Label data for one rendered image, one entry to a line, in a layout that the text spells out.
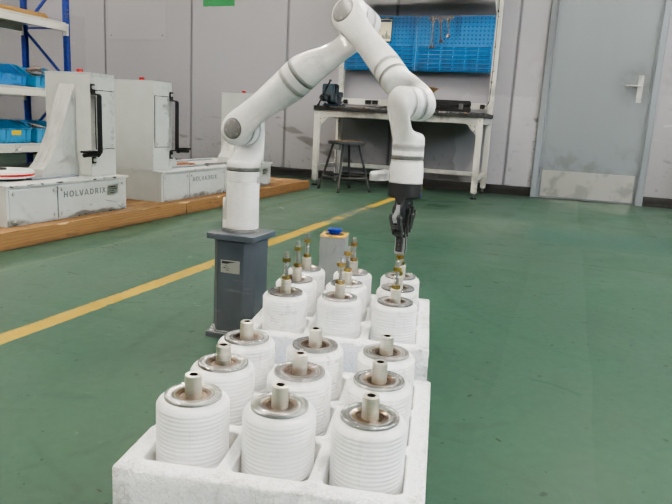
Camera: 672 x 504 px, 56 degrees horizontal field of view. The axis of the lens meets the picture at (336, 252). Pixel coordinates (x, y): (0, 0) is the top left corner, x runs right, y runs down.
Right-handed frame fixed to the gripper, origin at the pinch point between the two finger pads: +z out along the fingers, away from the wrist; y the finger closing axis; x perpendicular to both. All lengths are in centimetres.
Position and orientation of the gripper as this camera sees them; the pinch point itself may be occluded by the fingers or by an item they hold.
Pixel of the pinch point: (400, 245)
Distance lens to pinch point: 143.5
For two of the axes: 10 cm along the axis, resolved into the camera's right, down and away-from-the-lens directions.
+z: -0.6, 9.8, 2.0
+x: -9.2, -1.3, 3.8
